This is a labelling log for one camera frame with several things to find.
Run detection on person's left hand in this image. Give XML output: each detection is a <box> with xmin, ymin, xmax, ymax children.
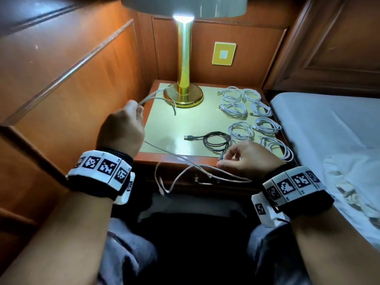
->
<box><xmin>96</xmin><ymin>100</ymin><xmax>145</xmax><ymax>159</ymax></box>

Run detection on right wrist marker band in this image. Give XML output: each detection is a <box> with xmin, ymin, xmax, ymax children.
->
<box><xmin>251</xmin><ymin>165</ymin><xmax>335</xmax><ymax>228</ymax></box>

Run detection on wrist marker band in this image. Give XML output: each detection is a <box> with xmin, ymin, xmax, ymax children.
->
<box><xmin>251</xmin><ymin>165</ymin><xmax>335</xmax><ymax>228</ymax></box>
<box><xmin>66</xmin><ymin>148</ymin><xmax>136</xmax><ymax>205</ymax></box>

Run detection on metal drawer handle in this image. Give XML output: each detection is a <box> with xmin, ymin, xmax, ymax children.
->
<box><xmin>194</xmin><ymin>175</ymin><xmax>215</xmax><ymax>186</ymax></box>

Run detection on crumpled white blanket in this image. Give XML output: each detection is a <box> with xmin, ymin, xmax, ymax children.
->
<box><xmin>322</xmin><ymin>150</ymin><xmax>380</xmax><ymax>229</ymax></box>

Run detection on white charging cable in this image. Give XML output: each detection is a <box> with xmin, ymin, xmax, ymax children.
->
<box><xmin>137</xmin><ymin>87</ymin><xmax>253</xmax><ymax>196</ymax></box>

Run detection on wooden nightstand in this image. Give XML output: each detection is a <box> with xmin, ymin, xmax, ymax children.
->
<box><xmin>134</xmin><ymin>79</ymin><xmax>294</xmax><ymax>202</ymax></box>

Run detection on person's right forearm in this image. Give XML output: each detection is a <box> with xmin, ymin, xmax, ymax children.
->
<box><xmin>289</xmin><ymin>205</ymin><xmax>380</xmax><ymax>285</ymax></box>

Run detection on person's left forearm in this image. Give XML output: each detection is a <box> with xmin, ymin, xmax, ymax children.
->
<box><xmin>0</xmin><ymin>191</ymin><xmax>115</xmax><ymax>285</ymax></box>

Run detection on black cable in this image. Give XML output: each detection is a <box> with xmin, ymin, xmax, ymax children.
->
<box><xmin>184</xmin><ymin>131</ymin><xmax>232</xmax><ymax>161</ymax></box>

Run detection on white bed mattress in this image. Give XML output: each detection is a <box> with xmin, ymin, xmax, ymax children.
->
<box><xmin>270</xmin><ymin>92</ymin><xmax>380</xmax><ymax>253</ymax></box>

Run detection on group of coiled white cables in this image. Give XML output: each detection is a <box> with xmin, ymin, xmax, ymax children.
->
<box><xmin>217</xmin><ymin>86</ymin><xmax>294</xmax><ymax>162</ymax></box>

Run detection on wooden headboard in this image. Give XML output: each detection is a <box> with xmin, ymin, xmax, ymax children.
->
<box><xmin>263</xmin><ymin>0</ymin><xmax>380</xmax><ymax>98</ymax></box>

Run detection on brass table lamp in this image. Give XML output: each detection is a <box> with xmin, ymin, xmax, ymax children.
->
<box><xmin>120</xmin><ymin>0</ymin><xmax>248</xmax><ymax>108</ymax></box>

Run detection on left wrist marker band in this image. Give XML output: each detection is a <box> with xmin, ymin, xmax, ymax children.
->
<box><xmin>66</xmin><ymin>148</ymin><xmax>136</xmax><ymax>205</ymax></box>

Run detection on person's grey trousers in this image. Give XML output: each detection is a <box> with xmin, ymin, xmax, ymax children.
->
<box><xmin>98</xmin><ymin>218</ymin><xmax>312</xmax><ymax>285</ymax></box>

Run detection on yellow wall switch plate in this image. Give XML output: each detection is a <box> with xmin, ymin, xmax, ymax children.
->
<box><xmin>212</xmin><ymin>42</ymin><xmax>237</xmax><ymax>66</ymax></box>

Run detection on person's right hand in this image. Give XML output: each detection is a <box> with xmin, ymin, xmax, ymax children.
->
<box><xmin>217</xmin><ymin>141</ymin><xmax>285</xmax><ymax>181</ymax></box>

